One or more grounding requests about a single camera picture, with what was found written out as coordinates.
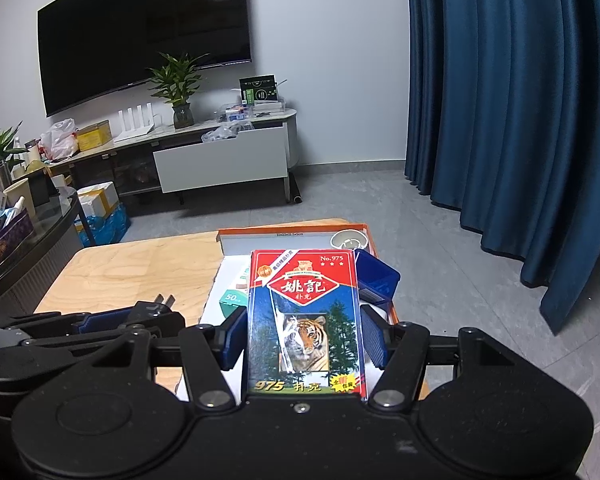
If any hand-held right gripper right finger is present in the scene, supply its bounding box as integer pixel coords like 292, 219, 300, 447
360, 304, 536, 408

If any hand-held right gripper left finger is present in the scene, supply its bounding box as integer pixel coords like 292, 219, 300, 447
87, 305, 248, 408

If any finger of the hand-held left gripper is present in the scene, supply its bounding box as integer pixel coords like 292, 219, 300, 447
7, 309, 134, 339
22, 324, 153, 358

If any green white box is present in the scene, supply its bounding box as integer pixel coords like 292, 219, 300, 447
216, 266, 252, 318

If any blue tin box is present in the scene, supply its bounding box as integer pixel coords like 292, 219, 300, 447
354, 248, 401, 306

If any playing card box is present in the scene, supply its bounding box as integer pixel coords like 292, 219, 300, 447
246, 248, 368, 401

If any orange cardboard box lid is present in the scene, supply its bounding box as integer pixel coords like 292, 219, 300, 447
172, 222, 401, 403

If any dark glass table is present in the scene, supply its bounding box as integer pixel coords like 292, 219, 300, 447
0, 187, 83, 313

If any blue bag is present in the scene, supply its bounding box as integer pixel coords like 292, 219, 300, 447
75, 203, 132, 247

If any white cardboard box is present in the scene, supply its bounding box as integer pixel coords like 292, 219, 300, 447
76, 181, 121, 218

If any purple gift box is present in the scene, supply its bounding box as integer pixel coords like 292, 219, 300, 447
0, 208, 33, 286

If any white tube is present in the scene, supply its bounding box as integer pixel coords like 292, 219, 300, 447
0, 196, 26, 226

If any white plastic bag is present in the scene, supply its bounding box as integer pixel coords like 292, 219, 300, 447
39, 118, 79, 161

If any yellow box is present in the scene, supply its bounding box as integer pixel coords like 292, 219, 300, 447
76, 120, 113, 151

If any white router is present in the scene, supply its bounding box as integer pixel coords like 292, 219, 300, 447
116, 102, 156, 142

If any pile of clear packets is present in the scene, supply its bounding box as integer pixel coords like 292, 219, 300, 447
201, 102, 283, 142

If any television cabinet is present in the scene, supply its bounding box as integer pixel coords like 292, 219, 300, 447
45, 107, 303, 206

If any black green box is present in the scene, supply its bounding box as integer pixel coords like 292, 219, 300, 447
239, 75, 280, 106

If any potted plant in glass vase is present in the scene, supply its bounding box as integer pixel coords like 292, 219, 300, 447
147, 51, 208, 129

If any blue curtain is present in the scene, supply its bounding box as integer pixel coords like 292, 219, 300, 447
404, 0, 600, 336

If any black wall television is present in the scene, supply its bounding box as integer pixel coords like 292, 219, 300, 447
37, 0, 253, 118

